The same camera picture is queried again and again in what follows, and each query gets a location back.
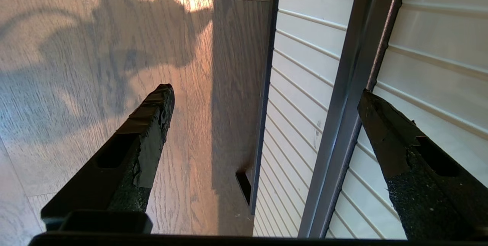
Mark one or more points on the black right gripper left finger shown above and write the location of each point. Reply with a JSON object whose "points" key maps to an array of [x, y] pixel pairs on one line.
{"points": [[152, 124]]}

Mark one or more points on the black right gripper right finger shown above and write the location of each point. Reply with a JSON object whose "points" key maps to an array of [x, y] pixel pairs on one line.
{"points": [[419, 200]]}

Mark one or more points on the white cabinet drawer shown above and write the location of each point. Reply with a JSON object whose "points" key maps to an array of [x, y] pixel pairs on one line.
{"points": [[354, 86]]}

